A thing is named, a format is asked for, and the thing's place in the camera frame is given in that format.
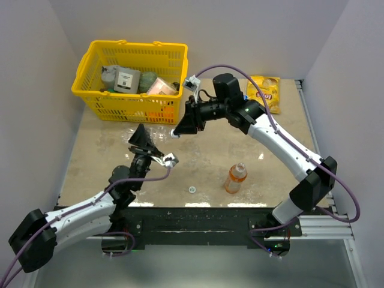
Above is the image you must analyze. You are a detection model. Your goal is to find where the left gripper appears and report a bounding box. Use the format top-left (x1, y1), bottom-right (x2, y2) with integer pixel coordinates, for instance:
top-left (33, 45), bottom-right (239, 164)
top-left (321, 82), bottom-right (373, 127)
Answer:
top-left (130, 124), bottom-right (165, 190)

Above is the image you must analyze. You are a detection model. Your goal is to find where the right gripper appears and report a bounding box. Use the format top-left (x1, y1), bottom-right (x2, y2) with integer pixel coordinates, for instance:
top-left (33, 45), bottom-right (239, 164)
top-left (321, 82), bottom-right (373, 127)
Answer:
top-left (173, 95), bottom-right (230, 135)

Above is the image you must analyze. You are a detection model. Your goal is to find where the clear bottle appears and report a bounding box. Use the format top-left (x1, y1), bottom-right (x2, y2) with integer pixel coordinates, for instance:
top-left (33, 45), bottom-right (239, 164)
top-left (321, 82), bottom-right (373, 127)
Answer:
top-left (122, 124), bottom-right (172, 145)

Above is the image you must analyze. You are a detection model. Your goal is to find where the blue bottle cap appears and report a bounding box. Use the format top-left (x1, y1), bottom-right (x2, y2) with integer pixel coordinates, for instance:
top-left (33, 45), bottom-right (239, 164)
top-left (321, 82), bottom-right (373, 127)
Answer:
top-left (170, 129), bottom-right (180, 139)

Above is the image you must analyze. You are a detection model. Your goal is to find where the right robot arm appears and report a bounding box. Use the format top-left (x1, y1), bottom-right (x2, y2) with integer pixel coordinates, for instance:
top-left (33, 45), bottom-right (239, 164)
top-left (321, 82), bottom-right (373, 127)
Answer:
top-left (172, 73), bottom-right (337, 236)

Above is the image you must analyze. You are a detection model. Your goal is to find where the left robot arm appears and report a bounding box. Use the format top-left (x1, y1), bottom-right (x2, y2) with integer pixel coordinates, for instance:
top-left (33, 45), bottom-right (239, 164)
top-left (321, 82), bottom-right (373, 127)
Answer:
top-left (8, 124), bottom-right (178, 273)

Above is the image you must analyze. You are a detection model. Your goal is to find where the green white bottle cap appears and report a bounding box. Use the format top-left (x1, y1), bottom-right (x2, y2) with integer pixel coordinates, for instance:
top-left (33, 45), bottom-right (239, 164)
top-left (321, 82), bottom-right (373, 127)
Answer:
top-left (188, 186), bottom-right (196, 194)

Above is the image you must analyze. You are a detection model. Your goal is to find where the orange drink bottle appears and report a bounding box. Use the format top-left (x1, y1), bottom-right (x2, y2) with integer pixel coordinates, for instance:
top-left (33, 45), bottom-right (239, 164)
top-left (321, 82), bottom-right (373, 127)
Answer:
top-left (224, 163), bottom-right (247, 194)

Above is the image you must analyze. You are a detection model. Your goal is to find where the pink packet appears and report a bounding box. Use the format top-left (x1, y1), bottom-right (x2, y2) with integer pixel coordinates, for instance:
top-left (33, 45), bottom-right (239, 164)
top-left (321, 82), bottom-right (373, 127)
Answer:
top-left (146, 77), bottom-right (178, 95)

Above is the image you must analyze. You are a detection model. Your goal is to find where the grey box with label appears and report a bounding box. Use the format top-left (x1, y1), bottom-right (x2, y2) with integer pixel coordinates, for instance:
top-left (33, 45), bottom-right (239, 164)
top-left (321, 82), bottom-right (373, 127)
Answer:
top-left (114, 67), bottom-right (141, 94)

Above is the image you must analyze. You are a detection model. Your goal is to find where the green scrub sponge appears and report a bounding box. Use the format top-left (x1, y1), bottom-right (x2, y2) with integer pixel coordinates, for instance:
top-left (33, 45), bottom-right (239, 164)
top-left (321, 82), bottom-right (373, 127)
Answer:
top-left (138, 71), bottom-right (158, 93)

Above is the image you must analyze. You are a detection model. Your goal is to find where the yellow plastic basket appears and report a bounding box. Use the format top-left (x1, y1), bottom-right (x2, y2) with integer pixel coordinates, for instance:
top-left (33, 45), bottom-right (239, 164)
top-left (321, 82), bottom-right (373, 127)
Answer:
top-left (71, 40), bottom-right (188, 124)

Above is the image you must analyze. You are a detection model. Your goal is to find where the grey pouch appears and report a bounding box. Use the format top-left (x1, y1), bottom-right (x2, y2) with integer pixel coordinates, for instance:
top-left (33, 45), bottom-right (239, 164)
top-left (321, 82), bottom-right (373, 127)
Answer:
top-left (101, 65), bottom-right (119, 89)

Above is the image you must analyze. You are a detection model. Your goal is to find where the yellow chips bag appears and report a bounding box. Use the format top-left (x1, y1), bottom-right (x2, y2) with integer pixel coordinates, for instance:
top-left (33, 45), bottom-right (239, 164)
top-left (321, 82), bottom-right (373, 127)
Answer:
top-left (246, 76), bottom-right (281, 114)

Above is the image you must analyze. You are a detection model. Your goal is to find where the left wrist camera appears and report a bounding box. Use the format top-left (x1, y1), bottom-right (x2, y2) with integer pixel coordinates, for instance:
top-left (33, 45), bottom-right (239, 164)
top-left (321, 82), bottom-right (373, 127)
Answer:
top-left (152, 153), bottom-right (179, 168)

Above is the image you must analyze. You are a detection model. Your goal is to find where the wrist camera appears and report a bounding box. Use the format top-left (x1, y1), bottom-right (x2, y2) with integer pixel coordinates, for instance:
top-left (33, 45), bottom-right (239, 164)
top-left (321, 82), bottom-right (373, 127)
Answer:
top-left (182, 75), bottom-right (201, 102)
top-left (152, 153), bottom-right (179, 168)

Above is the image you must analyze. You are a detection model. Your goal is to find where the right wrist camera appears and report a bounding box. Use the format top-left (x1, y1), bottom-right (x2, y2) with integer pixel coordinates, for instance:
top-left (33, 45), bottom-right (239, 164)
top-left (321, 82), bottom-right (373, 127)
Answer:
top-left (182, 75), bottom-right (201, 102)

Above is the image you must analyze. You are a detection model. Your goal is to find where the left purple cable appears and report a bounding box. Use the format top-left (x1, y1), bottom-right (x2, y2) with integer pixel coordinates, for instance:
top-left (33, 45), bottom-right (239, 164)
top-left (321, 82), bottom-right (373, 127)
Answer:
top-left (0, 166), bottom-right (172, 288)

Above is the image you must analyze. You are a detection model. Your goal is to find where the purple cable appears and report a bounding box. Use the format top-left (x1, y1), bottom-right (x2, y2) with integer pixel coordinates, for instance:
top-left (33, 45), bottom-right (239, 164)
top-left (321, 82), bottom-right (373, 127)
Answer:
top-left (0, 166), bottom-right (172, 288)
top-left (194, 64), bottom-right (361, 223)

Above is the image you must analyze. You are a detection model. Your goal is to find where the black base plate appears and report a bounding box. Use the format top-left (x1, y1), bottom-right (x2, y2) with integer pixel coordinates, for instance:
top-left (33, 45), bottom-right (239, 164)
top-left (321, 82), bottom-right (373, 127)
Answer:
top-left (52, 205), bottom-right (302, 251)

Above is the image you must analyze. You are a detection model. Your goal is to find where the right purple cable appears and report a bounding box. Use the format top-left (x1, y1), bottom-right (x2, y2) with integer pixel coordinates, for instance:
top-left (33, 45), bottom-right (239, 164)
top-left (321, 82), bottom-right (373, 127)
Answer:
top-left (194, 64), bottom-right (361, 223)

